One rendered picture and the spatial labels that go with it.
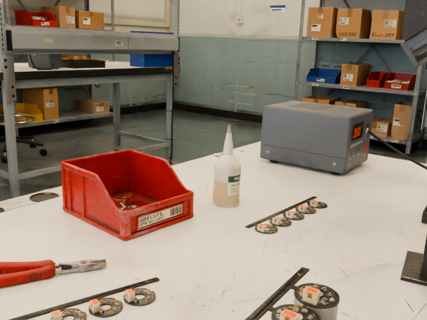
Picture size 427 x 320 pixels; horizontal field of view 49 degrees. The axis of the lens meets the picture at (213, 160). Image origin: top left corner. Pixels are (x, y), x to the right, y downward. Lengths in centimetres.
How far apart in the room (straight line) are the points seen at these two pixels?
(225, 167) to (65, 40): 233
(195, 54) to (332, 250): 581
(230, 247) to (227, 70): 548
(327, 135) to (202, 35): 548
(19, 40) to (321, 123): 213
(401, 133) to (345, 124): 384
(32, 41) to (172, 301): 241
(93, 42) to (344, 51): 299
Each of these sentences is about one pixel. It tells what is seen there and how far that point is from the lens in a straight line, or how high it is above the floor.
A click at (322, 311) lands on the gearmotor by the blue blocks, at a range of 27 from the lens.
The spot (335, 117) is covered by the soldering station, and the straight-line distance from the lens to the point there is 73.
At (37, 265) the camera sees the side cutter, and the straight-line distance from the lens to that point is 43.
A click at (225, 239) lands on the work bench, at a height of 75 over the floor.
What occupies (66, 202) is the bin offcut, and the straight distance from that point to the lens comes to 56.
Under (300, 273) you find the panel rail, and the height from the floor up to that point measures 81.
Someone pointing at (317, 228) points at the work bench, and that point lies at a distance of 53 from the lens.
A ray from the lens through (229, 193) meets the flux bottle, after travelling 57.
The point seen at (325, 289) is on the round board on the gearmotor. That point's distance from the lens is 28.
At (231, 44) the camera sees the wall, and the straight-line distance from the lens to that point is 588.
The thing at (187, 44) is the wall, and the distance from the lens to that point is 631.
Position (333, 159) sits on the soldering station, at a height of 78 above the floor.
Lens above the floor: 95
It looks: 14 degrees down
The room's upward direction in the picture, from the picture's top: 2 degrees clockwise
